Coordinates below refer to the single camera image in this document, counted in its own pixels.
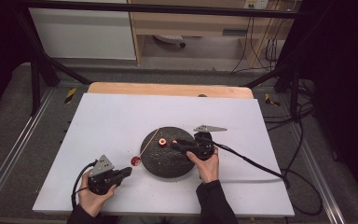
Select white cabinet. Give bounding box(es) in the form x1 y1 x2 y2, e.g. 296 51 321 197
27 0 137 61

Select wooden table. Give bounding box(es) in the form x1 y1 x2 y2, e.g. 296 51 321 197
87 81 255 100

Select white power strip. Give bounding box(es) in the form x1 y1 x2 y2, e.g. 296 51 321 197
153 34 186 49

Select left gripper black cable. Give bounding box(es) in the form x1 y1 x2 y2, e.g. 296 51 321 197
71 160 99 209

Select person's right hand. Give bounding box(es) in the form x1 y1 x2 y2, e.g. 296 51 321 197
186 147 220 185

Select black floor cables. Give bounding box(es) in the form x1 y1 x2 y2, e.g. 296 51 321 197
262 77 318 133

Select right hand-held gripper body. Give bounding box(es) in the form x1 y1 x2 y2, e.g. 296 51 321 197
184 124 227 161

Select hanging black cables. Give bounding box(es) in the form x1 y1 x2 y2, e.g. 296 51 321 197
230 15 282 75

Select white wall socket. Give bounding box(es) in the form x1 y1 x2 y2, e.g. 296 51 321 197
243 0 270 10

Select yellow black tape strip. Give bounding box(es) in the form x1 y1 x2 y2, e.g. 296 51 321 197
63 87 77 105
264 92 282 107

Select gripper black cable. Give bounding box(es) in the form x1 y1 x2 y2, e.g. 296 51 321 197
71 160 99 209
212 140 324 217

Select black metal stand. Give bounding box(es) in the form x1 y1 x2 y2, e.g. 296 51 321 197
244 18 304 120
14 7 91 117

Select round black plate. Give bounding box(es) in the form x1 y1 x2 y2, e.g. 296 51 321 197
140 126 200 179

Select person's left hand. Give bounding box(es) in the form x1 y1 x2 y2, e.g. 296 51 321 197
77 185 117 218

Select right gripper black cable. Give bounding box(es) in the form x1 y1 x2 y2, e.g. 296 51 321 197
212 140 324 217

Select light wooden desk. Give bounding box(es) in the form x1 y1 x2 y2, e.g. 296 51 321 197
127 0 296 69

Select aluminium floor rail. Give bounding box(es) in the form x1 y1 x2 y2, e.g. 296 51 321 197
288 122 347 224
0 88 56 207

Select thin wooden skewer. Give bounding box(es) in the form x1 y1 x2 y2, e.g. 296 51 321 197
130 127 160 170

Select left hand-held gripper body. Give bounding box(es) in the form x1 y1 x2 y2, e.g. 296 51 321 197
88 154 122 196

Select white table board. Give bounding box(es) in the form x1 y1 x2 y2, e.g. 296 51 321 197
32 92 296 217

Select black metal frame bar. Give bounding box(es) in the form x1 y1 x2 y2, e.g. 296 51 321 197
12 0 312 20

